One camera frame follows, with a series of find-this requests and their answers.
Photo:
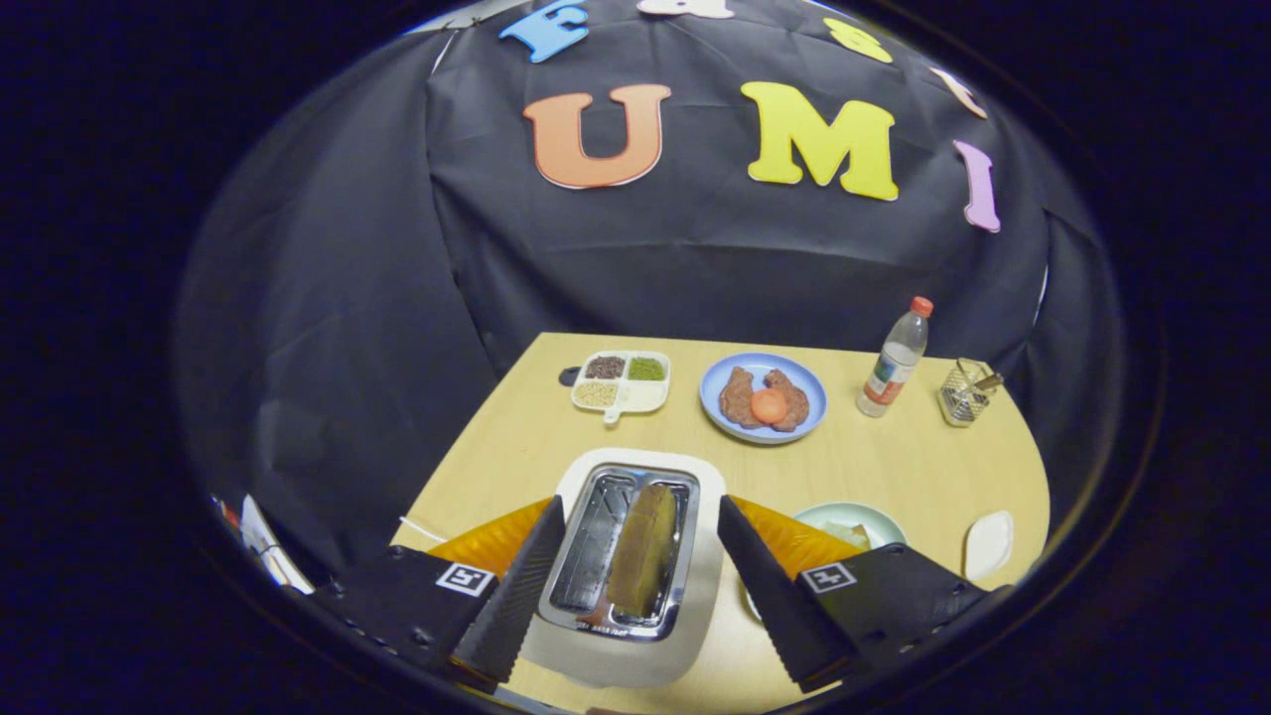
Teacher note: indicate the clear water bottle red cap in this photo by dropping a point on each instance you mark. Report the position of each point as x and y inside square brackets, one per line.
[894, 369]

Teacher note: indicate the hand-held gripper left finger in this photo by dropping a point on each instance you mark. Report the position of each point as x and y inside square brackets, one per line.
[516, 606]

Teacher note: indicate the white divided seasoning tray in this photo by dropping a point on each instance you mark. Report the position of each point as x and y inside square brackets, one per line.
[645, 397]

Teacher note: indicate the red tomato slice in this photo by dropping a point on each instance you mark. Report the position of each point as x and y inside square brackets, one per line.
[770, 407]

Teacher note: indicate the small white plate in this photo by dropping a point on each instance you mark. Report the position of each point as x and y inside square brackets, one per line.
[988, 546]

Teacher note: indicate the pale green plate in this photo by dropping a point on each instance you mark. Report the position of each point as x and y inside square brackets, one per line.
[874, 518]

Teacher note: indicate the toasted bread slice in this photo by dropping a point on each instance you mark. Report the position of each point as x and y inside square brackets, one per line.
[643, 551]

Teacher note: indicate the brown steak piece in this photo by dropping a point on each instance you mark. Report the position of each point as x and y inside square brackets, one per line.
[737, 392]
[792, 397]

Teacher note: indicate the white toaster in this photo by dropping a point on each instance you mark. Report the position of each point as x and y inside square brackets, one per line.
[700, 616]

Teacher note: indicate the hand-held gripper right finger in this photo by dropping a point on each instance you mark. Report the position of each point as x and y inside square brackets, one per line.
[765, 596]

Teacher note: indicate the blue plate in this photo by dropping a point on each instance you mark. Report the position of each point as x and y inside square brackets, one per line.
[763, 436]

